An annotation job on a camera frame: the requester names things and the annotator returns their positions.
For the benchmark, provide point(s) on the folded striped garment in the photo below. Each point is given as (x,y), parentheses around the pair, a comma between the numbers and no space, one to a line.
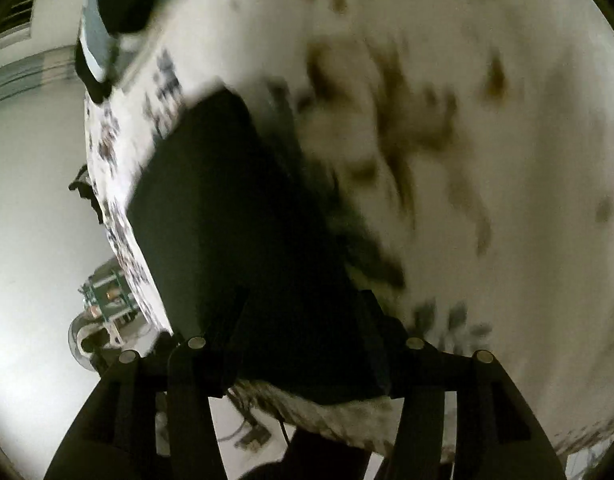
(122,5)

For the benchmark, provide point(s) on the black hanging cloth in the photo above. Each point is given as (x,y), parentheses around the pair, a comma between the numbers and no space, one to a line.
(87,190)

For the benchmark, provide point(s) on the grey-green striped curtain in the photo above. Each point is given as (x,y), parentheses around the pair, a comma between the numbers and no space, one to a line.
(32,75)

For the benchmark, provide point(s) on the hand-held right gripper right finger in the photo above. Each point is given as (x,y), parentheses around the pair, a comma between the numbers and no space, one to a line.
(382,350)

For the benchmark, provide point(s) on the floral quilt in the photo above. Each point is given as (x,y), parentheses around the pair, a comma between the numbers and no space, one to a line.
(487,185)

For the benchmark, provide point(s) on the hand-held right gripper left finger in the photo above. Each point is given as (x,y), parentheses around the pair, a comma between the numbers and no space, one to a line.
(229,330)

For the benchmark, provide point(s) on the dark striped sweater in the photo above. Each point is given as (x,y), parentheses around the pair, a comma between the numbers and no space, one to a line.
(237,200)

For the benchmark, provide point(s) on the green storage rack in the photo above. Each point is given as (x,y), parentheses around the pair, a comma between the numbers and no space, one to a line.
(109,295)

